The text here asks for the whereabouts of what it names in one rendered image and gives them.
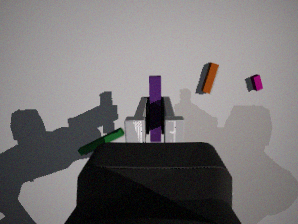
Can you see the small magenta block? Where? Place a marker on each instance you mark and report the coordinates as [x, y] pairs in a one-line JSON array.
[[256, 82]]

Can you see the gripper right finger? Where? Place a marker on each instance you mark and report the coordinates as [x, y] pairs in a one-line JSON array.
[[171, 126]]

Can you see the orange rod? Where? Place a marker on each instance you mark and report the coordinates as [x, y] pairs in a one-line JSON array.
[[209, 78]]

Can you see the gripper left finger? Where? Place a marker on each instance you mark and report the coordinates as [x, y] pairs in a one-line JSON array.
[[138, 126]]

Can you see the purple rod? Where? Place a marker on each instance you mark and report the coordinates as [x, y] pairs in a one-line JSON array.
[[155, 108]]

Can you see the dark green rod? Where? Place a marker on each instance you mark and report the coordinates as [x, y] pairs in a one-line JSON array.
[[107, 138]]

